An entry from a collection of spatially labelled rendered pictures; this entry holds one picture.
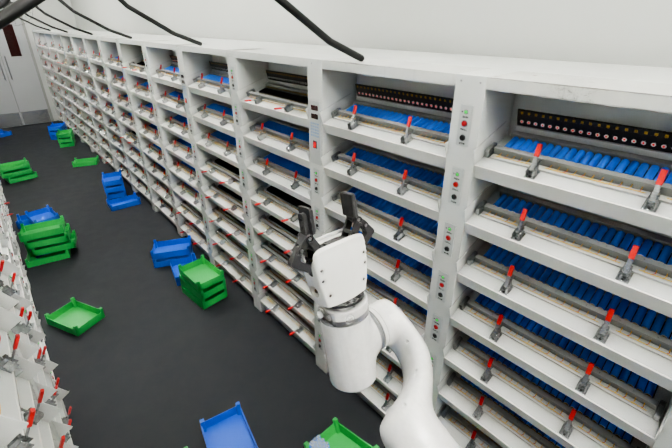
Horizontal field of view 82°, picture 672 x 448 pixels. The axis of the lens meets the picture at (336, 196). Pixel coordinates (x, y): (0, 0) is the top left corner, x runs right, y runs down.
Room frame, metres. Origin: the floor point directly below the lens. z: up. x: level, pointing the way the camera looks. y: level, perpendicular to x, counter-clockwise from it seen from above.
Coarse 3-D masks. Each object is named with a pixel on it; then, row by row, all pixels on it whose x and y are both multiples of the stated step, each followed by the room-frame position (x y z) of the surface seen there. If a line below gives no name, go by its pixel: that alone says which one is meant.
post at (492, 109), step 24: (480, 72) 1.18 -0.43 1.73; (504, 72) 1.18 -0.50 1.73; (456, 96) 1.15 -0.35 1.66; (480, 96) 1.09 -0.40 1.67; (504, 96) 1.17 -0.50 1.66; (456, 120) 1.14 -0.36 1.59; (480, 120) 1.09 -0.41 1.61; (504, 120) 1.19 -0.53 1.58; (456, 144) 1.13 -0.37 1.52; (480, 192) 1.14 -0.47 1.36; (456, 216) 1.11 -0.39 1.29; (456, 240) 1.10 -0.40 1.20; (432, 288) 1.15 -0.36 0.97; (456, 288) 1.10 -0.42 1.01; (432, 312) 1.14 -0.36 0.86
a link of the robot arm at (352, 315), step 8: (360, 304) 0.49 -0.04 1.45; (320, 312) 0.49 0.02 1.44; (328, 312) 0.48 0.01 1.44; (336, 312) 0.47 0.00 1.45; (344, 312) 0.47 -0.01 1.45; (352, 312) 0.47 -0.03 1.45; (360, 312) 0.48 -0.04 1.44; (328, 320) 0.47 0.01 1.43; (336, 320) 0.47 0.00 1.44; (344, 320) 0.46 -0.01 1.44; (352, 320) 0.47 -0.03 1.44; (360, 320) 0.47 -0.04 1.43
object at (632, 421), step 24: (456, 312) 1.10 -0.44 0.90; (480, 336) 1.00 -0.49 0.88; (504, 336) 0.98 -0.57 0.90; (528, 360) 0.89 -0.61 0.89; (552, 384) 0.83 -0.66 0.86; (576, 384) 0.80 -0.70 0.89; (600, 408) 0.73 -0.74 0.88; (624, 408) 0.72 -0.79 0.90; (648, 408) 0.71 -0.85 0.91; (648, 432) 0.66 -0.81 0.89
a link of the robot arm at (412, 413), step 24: (384, 312) 0.53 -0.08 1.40; (408, 336) 0.49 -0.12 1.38; (408, 360) 0.47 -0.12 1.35; (408, 384) 0.43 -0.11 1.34; (432, 384) 0.42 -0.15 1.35; (408, 408) 0.38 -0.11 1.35; (432, 408) 0.39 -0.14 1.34; (384, 432) 0.37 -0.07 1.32; (408, 432) 0.35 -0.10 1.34; (432, 432) 0.35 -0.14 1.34
